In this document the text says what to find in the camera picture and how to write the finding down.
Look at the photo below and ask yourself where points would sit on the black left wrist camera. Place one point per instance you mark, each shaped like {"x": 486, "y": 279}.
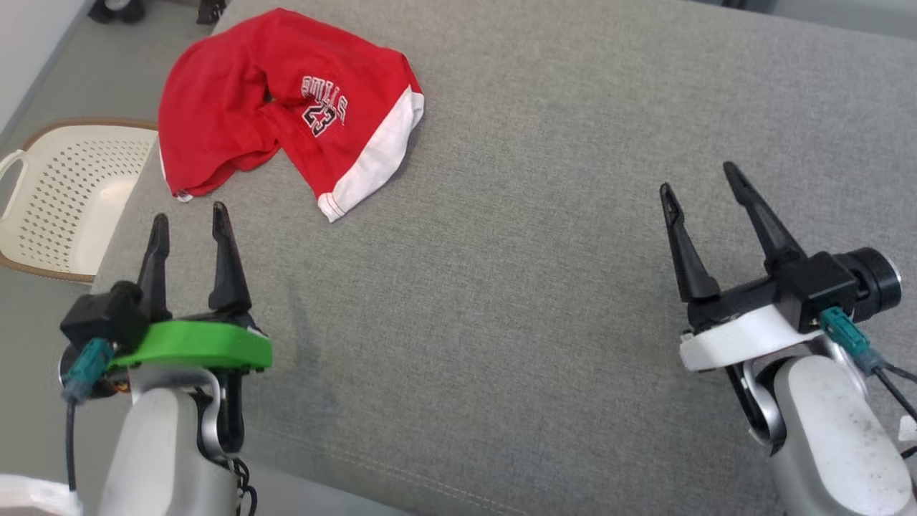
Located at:
{"x": 100, "y": 319}

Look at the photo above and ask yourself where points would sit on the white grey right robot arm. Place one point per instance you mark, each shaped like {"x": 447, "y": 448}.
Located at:
{"x": 831, "y": 430}

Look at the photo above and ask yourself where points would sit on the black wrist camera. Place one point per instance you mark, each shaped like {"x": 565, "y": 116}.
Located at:
{"x": 824, "y": 287}
{"x": 100, "y": 319}

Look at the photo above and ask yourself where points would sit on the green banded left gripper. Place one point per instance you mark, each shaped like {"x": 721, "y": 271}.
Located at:
{"x": 200, "y": 344}

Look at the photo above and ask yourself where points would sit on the cream perforated laundry basket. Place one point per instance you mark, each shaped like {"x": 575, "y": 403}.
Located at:
{"x": 64, "y": 201}

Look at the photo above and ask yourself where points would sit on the white plastic part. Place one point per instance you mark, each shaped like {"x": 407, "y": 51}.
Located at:
{"x": 32, "y": 498}

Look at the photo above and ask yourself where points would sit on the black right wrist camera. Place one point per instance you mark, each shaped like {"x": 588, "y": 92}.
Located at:
{"x": 824, "y": 287}

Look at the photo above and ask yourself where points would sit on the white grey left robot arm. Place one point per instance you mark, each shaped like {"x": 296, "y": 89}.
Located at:
{"x": 157, "y": 444}

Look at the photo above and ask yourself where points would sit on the red white basketball shorts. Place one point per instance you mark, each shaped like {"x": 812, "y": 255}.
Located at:
{"x": 215, "y": 107}

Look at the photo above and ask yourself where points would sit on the black caster wheel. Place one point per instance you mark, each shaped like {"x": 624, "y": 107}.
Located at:
{"x": 211, "y": 10}
{"x": 118, "y": 8}

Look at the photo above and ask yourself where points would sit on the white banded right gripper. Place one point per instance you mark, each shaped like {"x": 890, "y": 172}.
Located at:
{"x": 738, "y": 333}

